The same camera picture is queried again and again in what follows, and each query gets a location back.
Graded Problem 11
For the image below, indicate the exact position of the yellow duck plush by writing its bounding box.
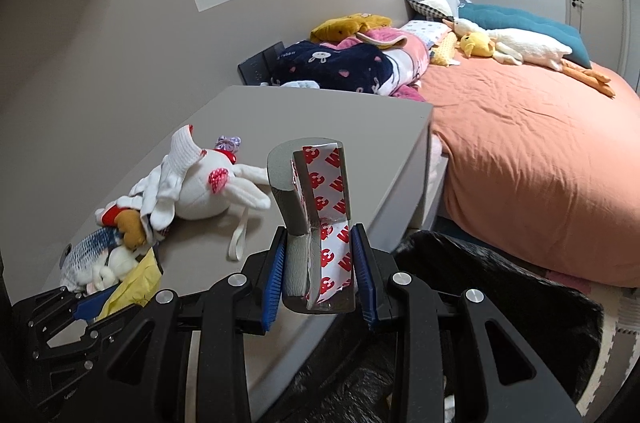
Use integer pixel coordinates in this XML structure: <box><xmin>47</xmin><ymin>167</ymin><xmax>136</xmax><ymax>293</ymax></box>
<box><xmin>459</xmin><ymin>32</ymin><xmax>496</xmax><ymax>59</ymax></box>

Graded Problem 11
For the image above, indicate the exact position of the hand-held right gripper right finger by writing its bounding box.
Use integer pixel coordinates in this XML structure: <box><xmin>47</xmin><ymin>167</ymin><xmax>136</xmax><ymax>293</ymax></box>
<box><xmin>350</xmin><ymin>223</ymin><xmax>586</xmax><ymax>423</ymax></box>

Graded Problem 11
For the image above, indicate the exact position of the white rabbit plush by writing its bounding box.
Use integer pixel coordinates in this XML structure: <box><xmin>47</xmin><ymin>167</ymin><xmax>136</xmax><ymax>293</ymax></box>
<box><xmin>172</xmin><ymin>148</ymin><xmax>273</xmax><ymax>261</ymax></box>

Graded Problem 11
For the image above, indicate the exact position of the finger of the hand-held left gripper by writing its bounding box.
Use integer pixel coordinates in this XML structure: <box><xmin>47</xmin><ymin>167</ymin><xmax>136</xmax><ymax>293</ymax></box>
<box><xmin>15</xmin><ymin>288</ymin><xmax>116</xmax><ymax>354</ymax></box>
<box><xmin>30</xmin><ymin>306</ymin><xmax>147</xmax><ymax>382</ymax></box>

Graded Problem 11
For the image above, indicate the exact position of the grey yellow patterned pillow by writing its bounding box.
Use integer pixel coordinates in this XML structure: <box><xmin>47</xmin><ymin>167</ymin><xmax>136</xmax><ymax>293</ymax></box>
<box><xmin>404</xmin><ymin>0</ymin><xmax>473</xmax><ymax>23</ymax></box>

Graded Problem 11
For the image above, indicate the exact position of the black laundry basket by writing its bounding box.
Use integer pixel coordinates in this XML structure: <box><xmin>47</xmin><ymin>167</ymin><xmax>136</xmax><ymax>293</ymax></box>
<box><xmin>290</xmin><ymin>230</ymin><xmax>603</xmax><ymax>423</ymax></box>

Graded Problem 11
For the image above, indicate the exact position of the white ribbed sock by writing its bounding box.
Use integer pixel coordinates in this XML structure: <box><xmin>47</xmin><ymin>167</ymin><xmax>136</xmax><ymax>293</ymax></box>
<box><xmin>131</xmin><ymin>123</ymin><xmax>207</xmax><ymax>229</ymax></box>

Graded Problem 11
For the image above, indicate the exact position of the brown heart plush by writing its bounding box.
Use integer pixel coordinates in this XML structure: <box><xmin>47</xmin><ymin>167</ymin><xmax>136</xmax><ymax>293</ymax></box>
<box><xmin>117</xmin><ymin>208</ymin><xmax>147</xmax><ymax>250</ymax></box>

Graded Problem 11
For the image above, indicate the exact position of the red white plush stocking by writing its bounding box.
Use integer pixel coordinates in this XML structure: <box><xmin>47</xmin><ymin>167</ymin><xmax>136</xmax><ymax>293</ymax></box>
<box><xmin>96</xmin><ymin>202</ymin><xmax>136</xmax><ymax>226</ymax></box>

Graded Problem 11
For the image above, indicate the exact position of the foam puzzle floor mat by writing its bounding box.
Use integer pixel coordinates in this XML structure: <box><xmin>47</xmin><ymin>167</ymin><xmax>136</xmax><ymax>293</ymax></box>
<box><xmin>542</xmin><ymin>268</ymin><xmax>640</xmax><ymax>419</ymax></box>

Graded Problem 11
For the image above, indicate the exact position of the yellow cloth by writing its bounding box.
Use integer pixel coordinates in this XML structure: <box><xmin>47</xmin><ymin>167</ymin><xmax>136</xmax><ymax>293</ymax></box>
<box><xmin>97</xmin><ymin>250</ymin><xmax>163</xmax><ymax>321</ymax></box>

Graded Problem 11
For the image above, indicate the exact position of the mustard yellow plush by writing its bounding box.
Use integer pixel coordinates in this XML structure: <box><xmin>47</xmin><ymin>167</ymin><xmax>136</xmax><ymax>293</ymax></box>
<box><xmin>309</xmin><ymin>13</ymin><xmax>393</xmax><ymax>44</ymax></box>

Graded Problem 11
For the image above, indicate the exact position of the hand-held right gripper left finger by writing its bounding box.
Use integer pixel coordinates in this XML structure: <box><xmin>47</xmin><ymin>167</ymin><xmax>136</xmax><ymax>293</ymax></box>
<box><xmin>102</xmin><ymin>225</ymin><xmax>291</xmax><ymax>423</ymax></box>

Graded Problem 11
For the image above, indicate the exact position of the bed with orange sheet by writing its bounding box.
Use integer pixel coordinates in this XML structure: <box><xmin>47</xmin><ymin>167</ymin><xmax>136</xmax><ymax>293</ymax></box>
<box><xmin>417</xmin><ymin>48</ymin><xmax>640</xmax><ymax>289</ymax></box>

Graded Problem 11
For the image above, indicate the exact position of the grey table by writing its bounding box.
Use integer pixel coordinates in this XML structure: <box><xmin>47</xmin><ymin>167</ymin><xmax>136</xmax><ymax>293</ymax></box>
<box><xmin>10</xmin><ymin>84</ymin><xmax>433</xmax><ymax>423</ymax></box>

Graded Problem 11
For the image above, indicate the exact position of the white dotted pillow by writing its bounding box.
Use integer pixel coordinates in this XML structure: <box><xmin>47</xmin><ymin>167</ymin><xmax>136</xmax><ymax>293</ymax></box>
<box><xmin>400</xmin><ymin>19</ymin><xmax>453</xmax><ymax>49</ymax></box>

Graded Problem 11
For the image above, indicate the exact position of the navy printed blanket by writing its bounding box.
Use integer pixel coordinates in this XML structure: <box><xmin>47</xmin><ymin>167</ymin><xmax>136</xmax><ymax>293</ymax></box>
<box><xmin>270</xmin><ymin>40</ymin><xmax>396</xmax><ymax>96</ymax></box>

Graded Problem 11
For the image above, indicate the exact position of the grey foam strip with tape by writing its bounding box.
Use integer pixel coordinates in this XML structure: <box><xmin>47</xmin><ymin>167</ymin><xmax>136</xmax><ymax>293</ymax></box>
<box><xmin>266</xmin><ymin>136</ymin><xmax>358</xmax><ymax>315</ymax></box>

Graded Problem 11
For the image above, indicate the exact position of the pink blanket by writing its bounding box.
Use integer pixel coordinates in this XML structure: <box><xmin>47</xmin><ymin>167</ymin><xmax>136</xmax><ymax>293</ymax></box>
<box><xmin>355</xmin><ymin>28</ymin><xmax>431</xmax><ymax>96</ymax></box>

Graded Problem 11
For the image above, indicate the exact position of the teal cushion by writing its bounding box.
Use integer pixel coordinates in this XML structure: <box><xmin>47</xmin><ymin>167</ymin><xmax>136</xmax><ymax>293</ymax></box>
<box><xmin>457</xmin><ymin>3</ymin><xmax>593</xmax><ymax>69</ymax></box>

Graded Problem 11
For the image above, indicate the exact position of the small white plush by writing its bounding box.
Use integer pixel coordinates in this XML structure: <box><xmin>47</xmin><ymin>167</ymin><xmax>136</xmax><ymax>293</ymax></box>
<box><xmin>85</xmin><ymin>248</ymin><xmax>138</xmax><ymax>291</ymax></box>

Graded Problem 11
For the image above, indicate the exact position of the white goose plush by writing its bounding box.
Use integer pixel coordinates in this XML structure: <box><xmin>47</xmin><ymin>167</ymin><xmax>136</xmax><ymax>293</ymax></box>
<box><xmin>442</xmin><ymin>17</ymin><xmax>616</xmax><ymax>98</ymax></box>

